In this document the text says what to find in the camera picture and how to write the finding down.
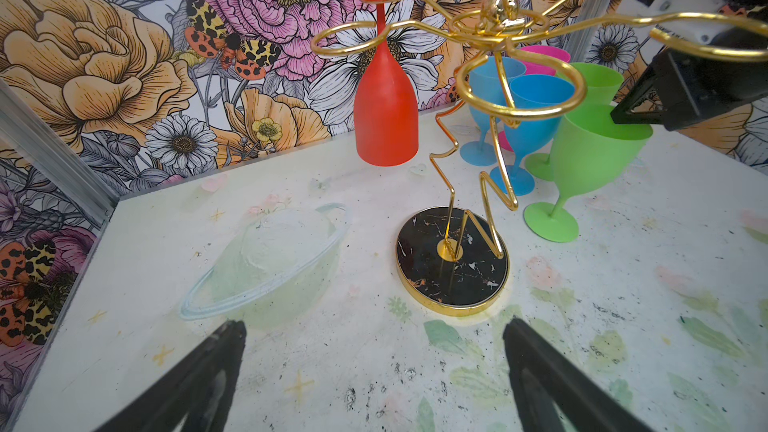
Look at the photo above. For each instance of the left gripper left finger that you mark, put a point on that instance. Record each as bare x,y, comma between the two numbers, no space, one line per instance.
196,394

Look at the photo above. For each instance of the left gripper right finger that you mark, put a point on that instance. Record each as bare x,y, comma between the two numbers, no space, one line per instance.
547,388

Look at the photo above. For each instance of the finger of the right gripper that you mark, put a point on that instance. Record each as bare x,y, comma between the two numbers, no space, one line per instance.
679,90

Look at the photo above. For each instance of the green wine glass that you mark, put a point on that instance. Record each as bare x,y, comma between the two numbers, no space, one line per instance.
589,151
602,83

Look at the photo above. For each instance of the pink wine glass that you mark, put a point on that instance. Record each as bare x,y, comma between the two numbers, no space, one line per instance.
537,69

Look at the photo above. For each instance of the red wine glass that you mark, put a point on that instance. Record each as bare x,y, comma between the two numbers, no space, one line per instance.
385,107

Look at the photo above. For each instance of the gold wire wine glass rack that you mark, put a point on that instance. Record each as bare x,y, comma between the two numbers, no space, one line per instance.
449,259

